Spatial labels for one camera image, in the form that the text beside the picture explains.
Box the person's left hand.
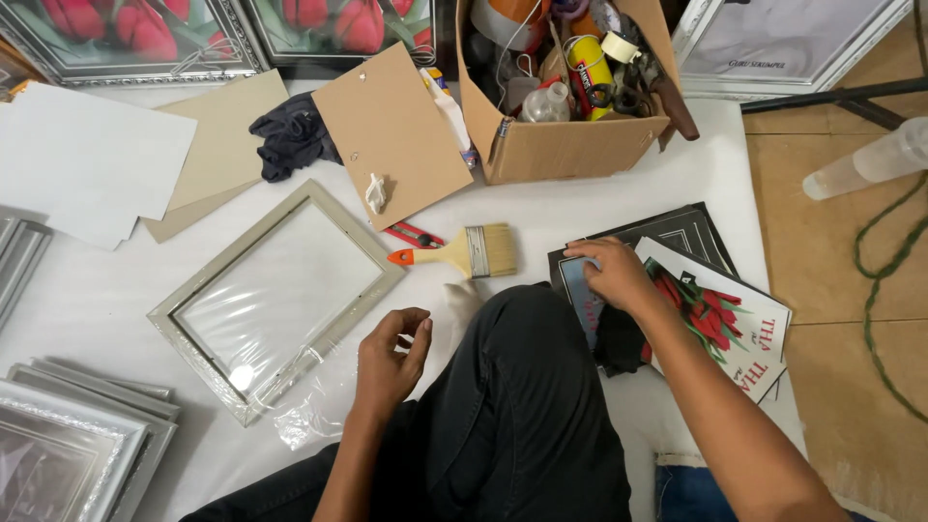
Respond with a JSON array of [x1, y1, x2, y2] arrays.
[[353, 307, 435, 423]]

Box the person's right hand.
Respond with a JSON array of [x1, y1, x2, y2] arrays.
[[564, 236, 665, 316]]

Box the light blue printed card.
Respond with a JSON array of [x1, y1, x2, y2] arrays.
[[560, 257, 607, 350]]

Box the white floor sheet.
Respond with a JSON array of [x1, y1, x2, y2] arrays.
[[0, 80, 809, 522]]

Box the stack of black mat boards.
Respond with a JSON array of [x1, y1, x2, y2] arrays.
[[547, 202, 742, 305]]

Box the black cloth piece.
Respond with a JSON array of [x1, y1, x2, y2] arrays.
[[593, 303, 648, 378]]

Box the open cardboard box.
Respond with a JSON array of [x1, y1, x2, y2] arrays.
[[455, 0, 682, 186]]

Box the red tulip printed card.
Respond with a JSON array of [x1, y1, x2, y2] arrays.
[[634, 236, 793, 405]]

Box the small clear plastic bottle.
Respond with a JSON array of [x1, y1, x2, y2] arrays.
[[519, 81, 572, 123]]

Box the black scissors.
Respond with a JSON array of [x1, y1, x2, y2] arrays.
[[586, 81, 653, 118]]

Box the red utility knife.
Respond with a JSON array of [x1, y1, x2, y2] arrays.
[[382, 221, 445, 250]]

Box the person's black trousers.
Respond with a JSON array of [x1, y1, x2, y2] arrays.
[[180, 283, 633, 522]]

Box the yellow spray can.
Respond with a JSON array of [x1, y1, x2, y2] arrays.
[[565, 35, 617, 122]]

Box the masking tape roll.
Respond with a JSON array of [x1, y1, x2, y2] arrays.
[[601, 30, 642, 65]]

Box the crumpled white tape scrap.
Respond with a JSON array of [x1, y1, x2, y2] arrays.
[[364, 173, 390, 216]]

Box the blue fabric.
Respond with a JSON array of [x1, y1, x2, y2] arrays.
[[655, 464, 874, 522]]

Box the white-framed picture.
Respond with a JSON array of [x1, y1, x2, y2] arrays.
[[671, 0, 916, 102]]

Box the black metal bar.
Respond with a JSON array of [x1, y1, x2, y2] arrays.
[[739, 76, 928, 132]]

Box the large clear plastic bottle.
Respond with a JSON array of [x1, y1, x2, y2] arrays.
[[802, 116, 928, 202]]

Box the dark grey cloth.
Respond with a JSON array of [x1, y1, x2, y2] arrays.
[[248, 91, 344, 184]]

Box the black-framed red tulip picture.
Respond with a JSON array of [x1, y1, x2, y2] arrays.
[[241, 0, 440, 68]]

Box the beige cardboard sheets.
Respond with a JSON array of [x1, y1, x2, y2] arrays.
[[142, 69, 291, 245]]

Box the silver-framed red tulip picture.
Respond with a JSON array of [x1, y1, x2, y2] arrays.
[[0, 0, 271, 88]]

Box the white paper sheets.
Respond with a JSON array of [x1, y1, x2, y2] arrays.
[[0, 81, 199, 252]]

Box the stack of silver picture frames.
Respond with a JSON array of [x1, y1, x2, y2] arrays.
[[0, 357, 181, 522]]

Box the grey frames at edge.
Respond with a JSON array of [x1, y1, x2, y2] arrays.
[[0, 216, 54, 331]]

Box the paintbrush with orange-tipped handle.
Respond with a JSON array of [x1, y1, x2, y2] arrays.
[[387, 222, 519, 281]]

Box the brown frame backing board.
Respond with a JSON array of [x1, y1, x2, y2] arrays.
[[312, 41, 474, 232]]

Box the green cord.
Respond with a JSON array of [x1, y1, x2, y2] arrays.
[[853, 173, 928, 426]]

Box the plastic-wrapped silver picture frame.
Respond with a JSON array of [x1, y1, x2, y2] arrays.
[[147, 179, 407, 428]]

